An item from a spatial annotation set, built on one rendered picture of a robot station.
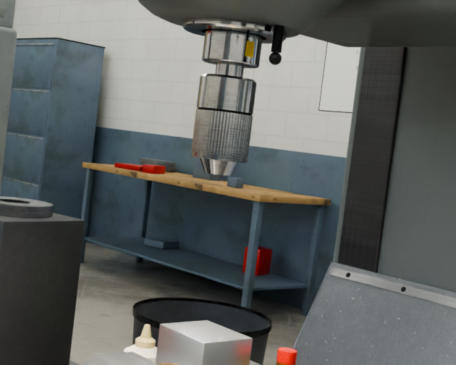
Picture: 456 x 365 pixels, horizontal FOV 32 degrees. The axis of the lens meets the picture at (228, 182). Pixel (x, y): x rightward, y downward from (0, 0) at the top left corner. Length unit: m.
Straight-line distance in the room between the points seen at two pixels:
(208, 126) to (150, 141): 6.95
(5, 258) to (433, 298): 0.48
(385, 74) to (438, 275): 0.25
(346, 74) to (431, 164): 5.05
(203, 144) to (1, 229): 0.31
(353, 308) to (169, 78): 6.57
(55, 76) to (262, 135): 2.36
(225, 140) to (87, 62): 7.46
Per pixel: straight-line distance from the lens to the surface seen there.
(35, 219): 0.91
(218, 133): 0.63
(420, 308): 0.95
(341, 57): 6.05
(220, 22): 0.62
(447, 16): 0.70
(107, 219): 8.08
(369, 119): 1.01
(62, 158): 7.97
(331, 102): 6.05
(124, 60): 8.09
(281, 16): 0.61
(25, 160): 8.15
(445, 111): 0.96
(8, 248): 0.88
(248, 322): 2.86
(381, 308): 0.97
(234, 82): 0.63
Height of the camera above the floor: 1.22
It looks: 3 degrees down
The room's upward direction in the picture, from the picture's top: 7 degrees clockwise
